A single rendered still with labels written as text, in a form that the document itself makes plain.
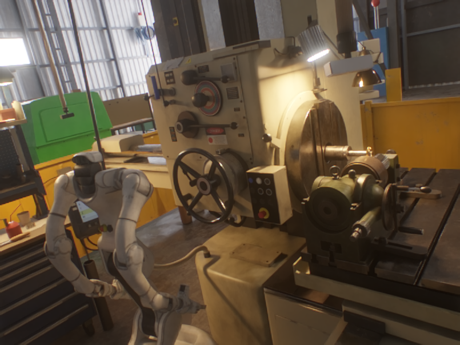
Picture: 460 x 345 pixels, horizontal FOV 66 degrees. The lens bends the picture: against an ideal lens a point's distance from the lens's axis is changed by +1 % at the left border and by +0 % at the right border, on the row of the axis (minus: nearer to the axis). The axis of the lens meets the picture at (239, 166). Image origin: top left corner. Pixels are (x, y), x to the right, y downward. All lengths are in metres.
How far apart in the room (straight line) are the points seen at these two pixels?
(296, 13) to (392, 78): 5.29
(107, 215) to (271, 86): 0.96
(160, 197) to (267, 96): 3.32
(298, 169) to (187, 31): 1.50
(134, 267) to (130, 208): 0.24
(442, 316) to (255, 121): 1.02
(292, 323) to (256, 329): 0.32
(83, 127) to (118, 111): 4.52
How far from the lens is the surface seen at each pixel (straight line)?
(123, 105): 10.12
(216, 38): 2.58
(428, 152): 3.92
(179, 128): 1.87
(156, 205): 4.74
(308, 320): 2.04
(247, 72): 1.61
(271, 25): 2.30
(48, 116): 5.40
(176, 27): 2.85
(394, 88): 7.39
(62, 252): 1.88
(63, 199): 1.88
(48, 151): 5.45
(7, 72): 3.03
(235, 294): 2.29
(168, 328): 2.06
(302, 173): 1.70
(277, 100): 1.71
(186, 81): 1.78
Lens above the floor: 1.78
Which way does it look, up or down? 15 degrees down
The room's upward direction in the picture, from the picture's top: 10 degrees counter-clockwise
